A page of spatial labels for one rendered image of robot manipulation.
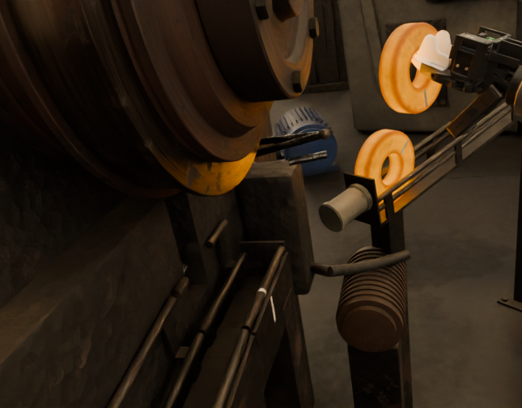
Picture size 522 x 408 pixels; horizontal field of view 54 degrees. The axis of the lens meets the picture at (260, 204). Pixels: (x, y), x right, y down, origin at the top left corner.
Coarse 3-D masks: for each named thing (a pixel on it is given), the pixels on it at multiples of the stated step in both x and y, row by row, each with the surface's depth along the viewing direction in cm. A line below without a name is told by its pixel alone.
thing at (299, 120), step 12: (300, 108) 296; (288, 120) 292; (300, 120) 281; (312, 120) 280; (324, 120) 286; (276, 132) 299; (288, 132) 278; (300, 132) 268; (312, 144) 270; (324, 144) 271; (336, 144) 274; (288, 156) 274; (312, 168) 276; (324, 168) 277; (336, 168) 292
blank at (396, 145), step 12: (384, 132) 100; (396, 132) 100; (372, 144) 98; (384, 144) 99; (396, 144) 101; (408, 144) 104; (360, 156) 99; (372, 156) 98; (384, 156) 100; (396, 156) 104; (408, 156) 105; (360, 168) 99; (372, 168) 98; (396, 168) 105; (408, 168) 106; (384, 180) 106; (396, 180) 104
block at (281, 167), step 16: (256, 176) 85; (272, 176) 84; (288, 176) 83; (240, 192) 87; (256, 192) 86; (272, 192) 85; (288, 192) 84; (304, 192) 91; (256, 208) 87; (272, 208) 86; (288, 208) 85; (304, 208) 90; (256, 224) 88; (272, 224) 88; (288, 224) 87; (304, 224) 90; (256, 240) 90; (272, 240) 89; (288, 240) 88; (304, 240) 90; (304, 256) 90; (304, 272) 91; (304, 288) 92
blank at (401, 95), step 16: (400, 32) 85; (416, 32) 86; (432, 32) 89; (384, 48) 86; (400, 48) 84; (416, 48) 87; (384, 64) 86; (400, 64) 85; (384, 80) 86; (400, 80) 86; (416, 80) 93; (384, 96) 89; (400, 96) 87; (416, 96) 90; (432, 96) 93; (400, 112) 92; (416, 112) 91
